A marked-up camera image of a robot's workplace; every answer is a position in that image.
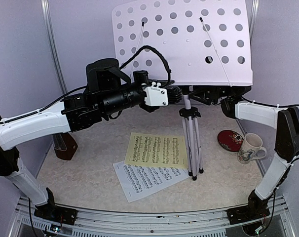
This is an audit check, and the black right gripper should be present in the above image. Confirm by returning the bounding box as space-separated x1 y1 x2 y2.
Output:
180 76 234 105

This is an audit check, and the white perforated music stand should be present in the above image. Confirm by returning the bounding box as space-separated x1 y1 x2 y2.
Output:
112 0 253 179

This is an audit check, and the floral ceramic mug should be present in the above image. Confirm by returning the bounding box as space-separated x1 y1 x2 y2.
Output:
237 133 267 164

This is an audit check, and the aluminium corner post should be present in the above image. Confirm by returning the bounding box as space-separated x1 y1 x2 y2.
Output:
249 0 260 43
40 0 68 94

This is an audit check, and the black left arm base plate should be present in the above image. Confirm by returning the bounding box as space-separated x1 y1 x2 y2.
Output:
34 206 78 226

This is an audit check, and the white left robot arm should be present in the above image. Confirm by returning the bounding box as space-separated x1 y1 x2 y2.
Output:
0 58 182 220

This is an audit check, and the red floral coaster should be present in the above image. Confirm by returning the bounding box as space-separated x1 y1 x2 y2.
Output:
217 130 244 152

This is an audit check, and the yellow sheet music page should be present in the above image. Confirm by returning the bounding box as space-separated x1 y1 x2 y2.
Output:
124 132 188 169

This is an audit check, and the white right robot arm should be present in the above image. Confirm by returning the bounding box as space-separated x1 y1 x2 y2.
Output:
189 86 299 219

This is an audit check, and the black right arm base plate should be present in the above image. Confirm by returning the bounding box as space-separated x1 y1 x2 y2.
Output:
226 205 270 225

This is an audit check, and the right aluminium corner post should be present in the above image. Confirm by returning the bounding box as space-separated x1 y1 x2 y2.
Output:
249 0 260 43

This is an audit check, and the left aluminium corner post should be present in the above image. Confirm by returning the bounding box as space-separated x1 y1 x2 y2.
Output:
40 0 68 94

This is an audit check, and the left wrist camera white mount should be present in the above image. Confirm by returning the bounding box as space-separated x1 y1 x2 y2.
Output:
133 70 169 107

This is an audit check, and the aluminium front rail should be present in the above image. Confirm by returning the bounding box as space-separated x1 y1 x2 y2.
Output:
7 196 297 237

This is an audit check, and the brown wooden metronome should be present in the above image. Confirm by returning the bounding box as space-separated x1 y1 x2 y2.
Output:
52 133 78 161

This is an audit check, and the white sheet music page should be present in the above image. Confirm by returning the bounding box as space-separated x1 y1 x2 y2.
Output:
113 161 189 203

